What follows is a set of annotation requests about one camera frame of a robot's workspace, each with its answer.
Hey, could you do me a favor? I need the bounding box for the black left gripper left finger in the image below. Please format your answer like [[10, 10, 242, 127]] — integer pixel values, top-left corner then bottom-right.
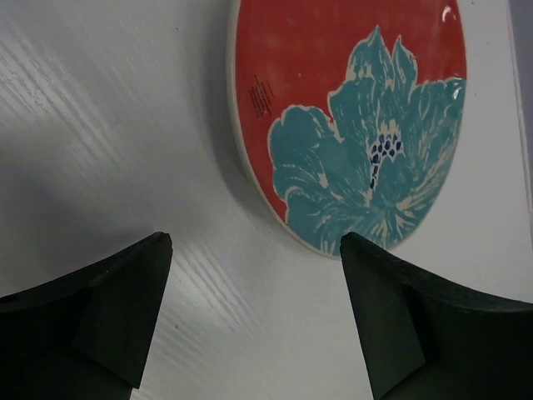
[[1, 232, 172, 399]]

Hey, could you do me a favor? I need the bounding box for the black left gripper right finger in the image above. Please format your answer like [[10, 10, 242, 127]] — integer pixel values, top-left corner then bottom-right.
[[341, 232, 532, 399]]

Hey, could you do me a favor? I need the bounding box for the red and blue floral plate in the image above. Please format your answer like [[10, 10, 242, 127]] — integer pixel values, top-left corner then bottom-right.
[[227, 1, 466, 258]]

